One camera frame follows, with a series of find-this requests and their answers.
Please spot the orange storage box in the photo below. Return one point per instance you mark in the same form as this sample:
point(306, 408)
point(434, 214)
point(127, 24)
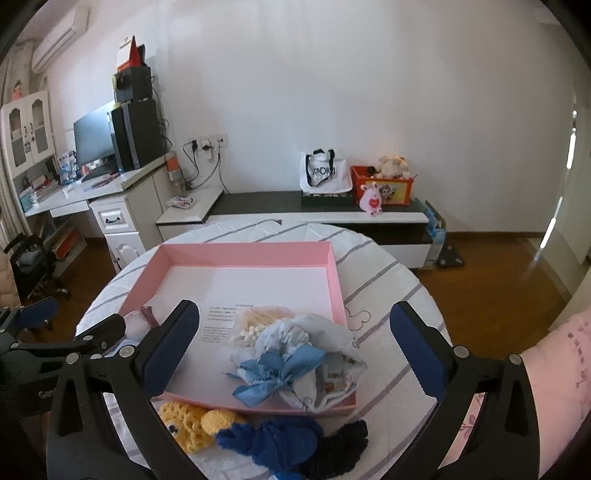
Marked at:
point(397, 191)

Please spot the orange white box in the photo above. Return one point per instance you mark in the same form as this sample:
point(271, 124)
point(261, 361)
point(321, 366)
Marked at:
point(67, 242)

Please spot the small printed pouch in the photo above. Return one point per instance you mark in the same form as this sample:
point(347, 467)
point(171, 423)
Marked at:
point(180, 202)

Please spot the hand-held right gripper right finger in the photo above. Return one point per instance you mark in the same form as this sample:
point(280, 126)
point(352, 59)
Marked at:
point(415, 350)

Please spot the white pouch maroon ribbon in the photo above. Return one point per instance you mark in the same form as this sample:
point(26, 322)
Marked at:
point(138, 323)

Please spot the black keyboard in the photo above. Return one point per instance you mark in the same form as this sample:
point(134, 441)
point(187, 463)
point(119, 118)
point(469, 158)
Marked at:
point(99, 173)

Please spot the black floor scale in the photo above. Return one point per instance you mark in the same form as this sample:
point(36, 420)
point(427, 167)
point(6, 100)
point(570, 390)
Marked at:
point(450, 257)

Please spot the bag of cotton swabs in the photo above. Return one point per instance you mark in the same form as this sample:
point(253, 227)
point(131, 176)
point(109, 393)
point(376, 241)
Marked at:
point(254, 323)

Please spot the bright blue scrunchie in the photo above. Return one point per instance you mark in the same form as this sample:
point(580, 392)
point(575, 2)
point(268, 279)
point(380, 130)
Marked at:
point(277, 443)

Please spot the round striped table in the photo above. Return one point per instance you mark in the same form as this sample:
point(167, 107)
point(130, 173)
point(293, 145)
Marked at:
point(392, 286)

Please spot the stack of books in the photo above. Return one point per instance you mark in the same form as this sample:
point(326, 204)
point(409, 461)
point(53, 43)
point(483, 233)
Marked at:
point(41, 189)

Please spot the white printed cloth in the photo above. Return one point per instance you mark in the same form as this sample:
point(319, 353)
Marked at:
point(341, 369)

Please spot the red white calendar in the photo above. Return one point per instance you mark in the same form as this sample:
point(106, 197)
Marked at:
point(127, 55)

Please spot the white air conditioner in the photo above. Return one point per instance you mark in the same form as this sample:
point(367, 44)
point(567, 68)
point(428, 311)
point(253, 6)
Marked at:
point(60, 37)

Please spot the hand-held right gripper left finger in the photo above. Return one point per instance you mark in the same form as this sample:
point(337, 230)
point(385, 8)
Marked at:
point(171, 344)

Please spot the pink quilted jacket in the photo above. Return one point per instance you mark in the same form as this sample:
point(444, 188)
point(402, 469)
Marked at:
point(7, 281)

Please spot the white glass door cabinet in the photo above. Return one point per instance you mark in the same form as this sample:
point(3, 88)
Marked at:
point(27, 129)

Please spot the yellow crocheted toy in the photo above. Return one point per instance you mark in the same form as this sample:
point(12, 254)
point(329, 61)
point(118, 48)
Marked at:
point(203, 424)

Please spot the orange white hanging holder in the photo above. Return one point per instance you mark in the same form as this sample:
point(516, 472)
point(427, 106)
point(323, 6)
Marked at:
point(171, 164)

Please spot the white tote bag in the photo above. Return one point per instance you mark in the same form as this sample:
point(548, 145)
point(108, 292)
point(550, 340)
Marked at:
point(323, 175)

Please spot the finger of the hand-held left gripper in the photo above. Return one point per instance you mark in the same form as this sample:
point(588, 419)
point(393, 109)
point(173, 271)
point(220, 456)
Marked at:
point(39, 314)
point(101, 334)

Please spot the low white side cabinet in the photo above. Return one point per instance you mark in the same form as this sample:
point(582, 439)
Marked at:
point(194, 212)

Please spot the dark navy scrunchie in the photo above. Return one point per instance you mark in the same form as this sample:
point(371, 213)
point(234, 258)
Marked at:
point(341, 447)

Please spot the beige plush toy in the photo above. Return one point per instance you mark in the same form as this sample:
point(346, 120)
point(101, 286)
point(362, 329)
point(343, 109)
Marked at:
point(390, 166)

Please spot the black computer tower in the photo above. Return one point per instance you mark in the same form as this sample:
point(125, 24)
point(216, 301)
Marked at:
point(138, 134)

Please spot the pink flat notebook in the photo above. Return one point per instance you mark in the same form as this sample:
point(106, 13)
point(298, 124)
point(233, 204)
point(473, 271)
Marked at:
point(104, 181)

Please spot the black white tv stand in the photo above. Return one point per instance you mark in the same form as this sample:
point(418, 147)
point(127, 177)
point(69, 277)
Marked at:
point(323, 214)

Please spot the blue white bottles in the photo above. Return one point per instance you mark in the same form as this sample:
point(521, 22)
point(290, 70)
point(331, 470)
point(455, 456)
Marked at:
point(68, 167)

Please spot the teal tissue box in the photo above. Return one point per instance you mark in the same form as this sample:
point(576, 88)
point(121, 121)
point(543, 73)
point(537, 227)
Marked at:
point(27, 201)

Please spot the blue packet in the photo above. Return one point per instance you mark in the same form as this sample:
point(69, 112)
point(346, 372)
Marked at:
point(436, 230)

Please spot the wall socket panel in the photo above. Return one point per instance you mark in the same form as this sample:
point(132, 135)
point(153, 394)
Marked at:
point(217, 140)

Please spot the pink heart toy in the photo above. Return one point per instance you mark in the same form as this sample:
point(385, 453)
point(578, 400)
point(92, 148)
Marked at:
point(371, 201)

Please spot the pink bed sheet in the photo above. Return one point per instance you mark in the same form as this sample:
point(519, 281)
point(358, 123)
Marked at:
point(471, 420)

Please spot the pink cardboard box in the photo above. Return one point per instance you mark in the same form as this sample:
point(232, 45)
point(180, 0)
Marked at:
point(240, 277)

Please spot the white desk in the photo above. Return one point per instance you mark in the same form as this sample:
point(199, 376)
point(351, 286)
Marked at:
point(92, 189)

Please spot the blue ribbon bow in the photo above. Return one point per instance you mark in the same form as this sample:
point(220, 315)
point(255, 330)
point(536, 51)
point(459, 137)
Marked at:
point(277, 374)

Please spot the black computer monitor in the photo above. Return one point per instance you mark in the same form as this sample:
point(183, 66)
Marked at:
point(94, 134)

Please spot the small pink doll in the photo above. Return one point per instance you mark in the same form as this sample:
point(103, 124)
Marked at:
point(17, 90)

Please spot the pink printed cloth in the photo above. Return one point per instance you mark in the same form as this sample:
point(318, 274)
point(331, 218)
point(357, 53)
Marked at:
point(568, 392)

